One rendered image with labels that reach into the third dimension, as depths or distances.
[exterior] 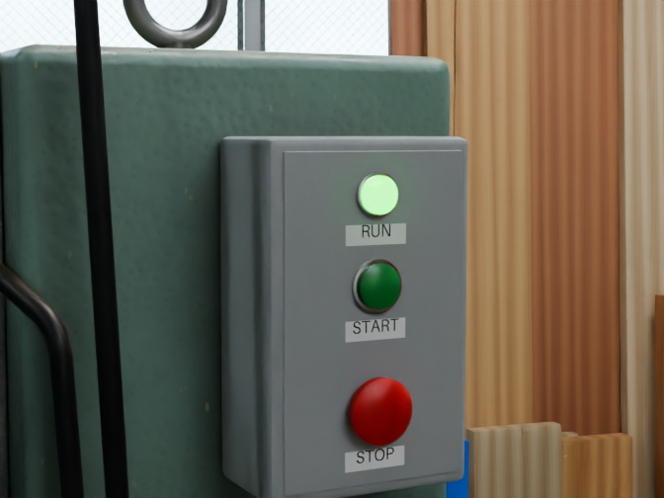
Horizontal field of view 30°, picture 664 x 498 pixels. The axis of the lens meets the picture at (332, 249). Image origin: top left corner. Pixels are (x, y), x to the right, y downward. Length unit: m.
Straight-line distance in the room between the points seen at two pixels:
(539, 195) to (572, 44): 0.25
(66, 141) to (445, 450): 0.22
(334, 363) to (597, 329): 1.59
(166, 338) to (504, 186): 1.45
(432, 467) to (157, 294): 0.15
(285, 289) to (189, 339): 0.07
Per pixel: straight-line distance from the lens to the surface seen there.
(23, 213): 0.55
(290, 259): 0.52
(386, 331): 0.55
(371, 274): 0.54
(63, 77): 0.55
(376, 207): 0.53
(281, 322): 0.53
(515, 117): 2.00
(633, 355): 2.13
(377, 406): 0.54
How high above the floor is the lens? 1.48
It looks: 5 degrees down
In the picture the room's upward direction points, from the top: straight up
